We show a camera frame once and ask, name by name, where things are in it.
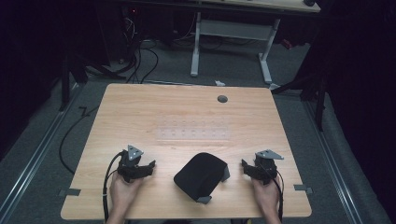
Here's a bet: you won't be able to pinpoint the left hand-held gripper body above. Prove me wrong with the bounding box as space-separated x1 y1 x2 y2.
117 144 148 184

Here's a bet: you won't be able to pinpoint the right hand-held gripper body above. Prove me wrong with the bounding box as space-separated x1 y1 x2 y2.
252 148 285 186

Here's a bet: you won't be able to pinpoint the black cloth pouch grey tabs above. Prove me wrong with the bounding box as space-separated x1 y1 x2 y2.
173 151 231 205

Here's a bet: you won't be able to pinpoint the person's right hand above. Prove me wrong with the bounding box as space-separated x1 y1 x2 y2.
250 175 281 217

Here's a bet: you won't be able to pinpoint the person's left hand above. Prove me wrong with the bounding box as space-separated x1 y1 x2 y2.
108 172 145 217

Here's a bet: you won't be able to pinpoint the grey tape strip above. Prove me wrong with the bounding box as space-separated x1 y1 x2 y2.
58 188 82 198
293 184 314 195

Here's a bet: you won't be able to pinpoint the clear plastic tray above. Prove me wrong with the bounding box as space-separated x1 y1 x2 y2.
156 119 232 142

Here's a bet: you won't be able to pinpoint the black metal stand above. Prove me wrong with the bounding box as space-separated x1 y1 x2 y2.
270 36 330 133
58 54 90 112

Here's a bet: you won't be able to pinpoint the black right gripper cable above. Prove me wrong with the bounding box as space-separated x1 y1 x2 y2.
257 163 285 223

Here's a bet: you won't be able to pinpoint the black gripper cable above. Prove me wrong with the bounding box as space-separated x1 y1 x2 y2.
257 163 285 223
102 150 126 224

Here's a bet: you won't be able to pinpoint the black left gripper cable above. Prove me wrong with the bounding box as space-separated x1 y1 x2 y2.
102 150 126 224

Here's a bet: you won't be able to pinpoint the black floor cable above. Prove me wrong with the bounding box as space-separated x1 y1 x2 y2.
58 105 101 175

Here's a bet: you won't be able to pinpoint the metal floor rail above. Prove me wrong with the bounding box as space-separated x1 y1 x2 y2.
303 99 364 224
0 83 82 220

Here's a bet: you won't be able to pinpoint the bundle of black cables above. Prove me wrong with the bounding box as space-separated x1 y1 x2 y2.
121 8 160 85

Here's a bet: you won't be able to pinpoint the white metal frame desk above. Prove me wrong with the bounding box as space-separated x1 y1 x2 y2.
190 0 321 86

